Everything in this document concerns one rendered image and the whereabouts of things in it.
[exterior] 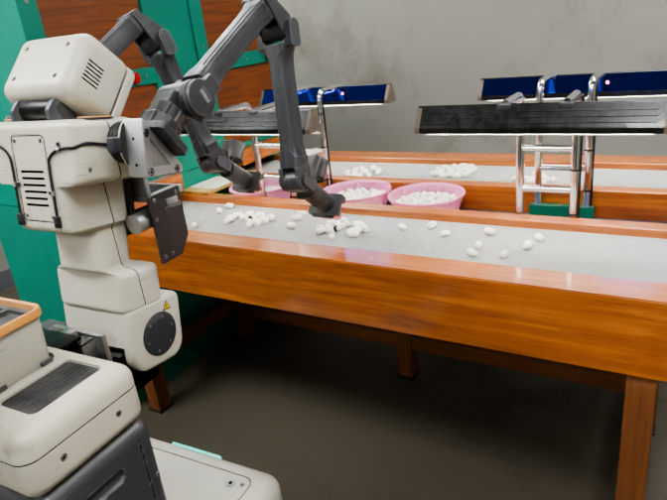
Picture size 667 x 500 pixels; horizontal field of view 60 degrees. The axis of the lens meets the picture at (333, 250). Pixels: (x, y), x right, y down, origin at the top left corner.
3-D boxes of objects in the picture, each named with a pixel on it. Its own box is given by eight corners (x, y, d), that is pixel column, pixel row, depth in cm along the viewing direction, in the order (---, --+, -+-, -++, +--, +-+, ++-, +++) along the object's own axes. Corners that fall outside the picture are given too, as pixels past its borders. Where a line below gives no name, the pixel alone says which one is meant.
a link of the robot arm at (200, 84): (245, -12, 144) (277, -22, 139) (271, 37, 153) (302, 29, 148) (148, 99, 120) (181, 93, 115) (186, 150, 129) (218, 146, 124)
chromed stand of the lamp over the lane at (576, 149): (569, 268, 156) (577, 98, 140) (494, 260, 166) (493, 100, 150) (581, 243, 171) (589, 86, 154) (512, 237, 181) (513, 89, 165)
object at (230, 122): (309, 135, 179) (306, 111, 177) (166, 135, 211) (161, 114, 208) (323, 129, 186) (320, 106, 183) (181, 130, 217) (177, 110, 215)
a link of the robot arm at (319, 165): (276, 185, 155) (303, 183, 150) (286, 146, 158) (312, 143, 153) (302, 202, 164) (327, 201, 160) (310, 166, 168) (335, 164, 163)
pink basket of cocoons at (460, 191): (450, 235, 188) (449, 206, 185) (376, 228, 202) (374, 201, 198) (475, 209, 209) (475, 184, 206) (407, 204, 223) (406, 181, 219)
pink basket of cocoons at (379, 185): (390, 223, 205) (388, 197, 202) (317, 226, 210) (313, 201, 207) (395, 200, 229) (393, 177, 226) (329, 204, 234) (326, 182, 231)
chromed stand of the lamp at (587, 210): (593, 219, 187) (600, 76, 171) (528, 215, 197) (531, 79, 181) (601, 201, 202) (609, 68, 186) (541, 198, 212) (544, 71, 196)
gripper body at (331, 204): (316, 194, 172) (304, 185, 166) (345, 196, 166) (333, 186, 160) (311, 215, 170) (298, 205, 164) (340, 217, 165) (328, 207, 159)
